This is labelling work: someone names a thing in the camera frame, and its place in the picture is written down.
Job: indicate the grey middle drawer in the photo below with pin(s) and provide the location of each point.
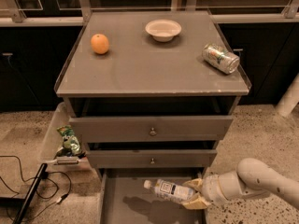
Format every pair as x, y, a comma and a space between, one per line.
154, 158

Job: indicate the black flat bar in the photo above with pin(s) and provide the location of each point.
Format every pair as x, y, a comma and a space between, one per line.
30, 194

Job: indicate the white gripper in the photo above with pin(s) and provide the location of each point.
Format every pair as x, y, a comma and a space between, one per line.
210, 187

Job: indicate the clear plastic bin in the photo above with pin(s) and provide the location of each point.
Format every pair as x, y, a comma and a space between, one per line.
53, 142

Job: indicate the green snack bag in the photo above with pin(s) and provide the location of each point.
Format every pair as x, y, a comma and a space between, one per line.
70, 144

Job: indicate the grey bottom drawer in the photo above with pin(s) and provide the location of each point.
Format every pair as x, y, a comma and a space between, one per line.
124, 200

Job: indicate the blue labelled plastic bottle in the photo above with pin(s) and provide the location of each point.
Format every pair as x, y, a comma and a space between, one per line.
169, 191

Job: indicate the white bowl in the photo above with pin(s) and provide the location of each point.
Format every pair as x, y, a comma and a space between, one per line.
163, 30

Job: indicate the orange fruit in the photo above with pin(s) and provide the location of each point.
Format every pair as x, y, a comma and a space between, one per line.
100, 44

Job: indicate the green soda can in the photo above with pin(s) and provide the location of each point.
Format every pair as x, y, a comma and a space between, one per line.
220, 58

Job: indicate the white post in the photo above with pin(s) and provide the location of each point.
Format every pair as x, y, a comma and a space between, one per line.
290, 99

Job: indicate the grey drawer cabinet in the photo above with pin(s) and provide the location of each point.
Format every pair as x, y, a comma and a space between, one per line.
141, 77

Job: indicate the grey drawer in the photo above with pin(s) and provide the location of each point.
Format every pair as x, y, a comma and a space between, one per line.
124, 200
154, 158
150, 129

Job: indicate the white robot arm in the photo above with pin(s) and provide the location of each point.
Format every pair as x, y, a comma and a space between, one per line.
252, 179

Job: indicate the grey top drawer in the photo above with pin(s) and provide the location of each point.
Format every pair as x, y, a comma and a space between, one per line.
150, 129

